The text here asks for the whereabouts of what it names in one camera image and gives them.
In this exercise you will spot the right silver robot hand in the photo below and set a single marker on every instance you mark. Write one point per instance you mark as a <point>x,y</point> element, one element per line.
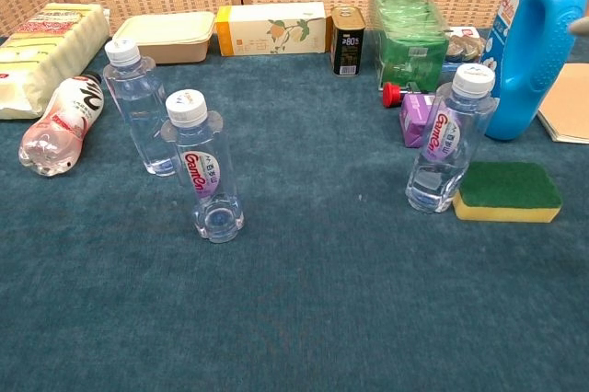
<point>580,26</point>

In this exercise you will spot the clear water bottle white cap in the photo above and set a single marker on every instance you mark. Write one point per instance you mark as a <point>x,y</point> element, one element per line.
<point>209,166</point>
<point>133,102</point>
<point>448,148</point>

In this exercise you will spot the blue detergent jug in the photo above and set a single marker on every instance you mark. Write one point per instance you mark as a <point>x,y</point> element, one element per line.
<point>529,56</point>

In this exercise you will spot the kraft spiral notebook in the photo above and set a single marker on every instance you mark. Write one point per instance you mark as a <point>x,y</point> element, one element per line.
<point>568,107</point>

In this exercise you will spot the green packet stack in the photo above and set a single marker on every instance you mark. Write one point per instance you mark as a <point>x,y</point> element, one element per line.
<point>407,42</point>

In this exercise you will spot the green yellow scouring sponge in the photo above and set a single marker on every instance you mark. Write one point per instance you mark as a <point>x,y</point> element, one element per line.
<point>506,189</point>

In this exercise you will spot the small purple box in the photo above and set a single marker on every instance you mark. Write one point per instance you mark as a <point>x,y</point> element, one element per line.
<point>414,120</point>

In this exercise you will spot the black tin can gold lid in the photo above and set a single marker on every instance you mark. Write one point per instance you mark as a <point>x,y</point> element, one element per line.
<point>348,47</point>

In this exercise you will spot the white orange tea carton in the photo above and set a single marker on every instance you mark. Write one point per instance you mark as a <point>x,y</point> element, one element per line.
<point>271,28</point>

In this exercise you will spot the beige lidded lunch box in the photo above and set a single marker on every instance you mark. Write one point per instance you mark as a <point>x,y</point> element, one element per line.
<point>165,40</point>

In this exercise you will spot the pink drink bottle black cap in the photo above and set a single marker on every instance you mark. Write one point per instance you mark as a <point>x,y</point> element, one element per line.
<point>64,125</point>

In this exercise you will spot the yellow sponge multipack in plastic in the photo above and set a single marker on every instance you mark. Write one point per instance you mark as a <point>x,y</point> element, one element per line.
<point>50,51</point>

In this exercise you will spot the red push button switch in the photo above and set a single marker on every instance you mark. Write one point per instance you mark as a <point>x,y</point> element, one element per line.
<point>393,95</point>

